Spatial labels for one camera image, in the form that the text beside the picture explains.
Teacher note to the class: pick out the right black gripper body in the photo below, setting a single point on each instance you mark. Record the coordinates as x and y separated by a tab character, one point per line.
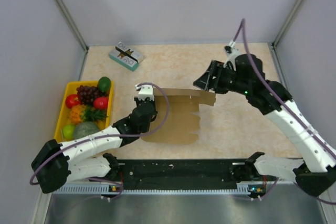
226	80

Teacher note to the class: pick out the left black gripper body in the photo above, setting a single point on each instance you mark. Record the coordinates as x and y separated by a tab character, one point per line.
154	103

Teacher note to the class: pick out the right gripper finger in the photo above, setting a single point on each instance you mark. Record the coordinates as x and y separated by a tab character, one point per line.
205	84
209	76

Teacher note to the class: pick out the brown cardboard box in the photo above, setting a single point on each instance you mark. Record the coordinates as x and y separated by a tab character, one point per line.
183	121

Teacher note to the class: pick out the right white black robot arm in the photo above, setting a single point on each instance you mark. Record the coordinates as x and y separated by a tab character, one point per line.
314	172

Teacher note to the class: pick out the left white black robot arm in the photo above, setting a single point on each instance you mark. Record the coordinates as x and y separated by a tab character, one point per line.
59	163

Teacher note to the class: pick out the red tomato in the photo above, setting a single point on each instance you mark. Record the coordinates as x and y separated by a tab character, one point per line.
101	103

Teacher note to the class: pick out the green avocado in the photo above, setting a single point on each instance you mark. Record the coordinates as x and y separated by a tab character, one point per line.
104	84

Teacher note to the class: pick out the white teal printed carton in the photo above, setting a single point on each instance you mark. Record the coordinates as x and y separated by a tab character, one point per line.
126	56

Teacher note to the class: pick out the dark purple grape bunch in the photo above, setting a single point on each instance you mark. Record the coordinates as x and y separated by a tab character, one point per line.
88	94

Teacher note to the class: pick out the green melon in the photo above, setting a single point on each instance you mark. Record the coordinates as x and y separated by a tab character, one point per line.
84	129

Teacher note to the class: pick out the orange bumpy fruit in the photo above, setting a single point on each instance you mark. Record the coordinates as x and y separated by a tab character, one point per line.
77	114

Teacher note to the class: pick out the red apple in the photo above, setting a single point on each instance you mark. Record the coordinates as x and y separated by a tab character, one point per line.
72	100

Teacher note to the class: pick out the yellow plastic tray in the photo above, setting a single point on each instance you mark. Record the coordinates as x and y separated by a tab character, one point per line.
100	117

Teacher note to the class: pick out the green lime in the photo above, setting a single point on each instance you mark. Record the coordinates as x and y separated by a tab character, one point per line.
67	131

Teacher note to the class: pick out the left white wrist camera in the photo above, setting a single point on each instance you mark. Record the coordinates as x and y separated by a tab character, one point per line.
145	92

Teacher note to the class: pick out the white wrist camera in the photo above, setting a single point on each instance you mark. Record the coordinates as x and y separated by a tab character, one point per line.
145	92
232	53

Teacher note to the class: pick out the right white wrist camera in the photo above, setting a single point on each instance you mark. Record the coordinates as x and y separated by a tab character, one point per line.
232	53

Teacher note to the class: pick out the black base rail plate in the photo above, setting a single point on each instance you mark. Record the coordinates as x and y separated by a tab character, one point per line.
185	174

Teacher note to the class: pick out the grey slotted cable duct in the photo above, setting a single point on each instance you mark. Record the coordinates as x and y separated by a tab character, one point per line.
107	189

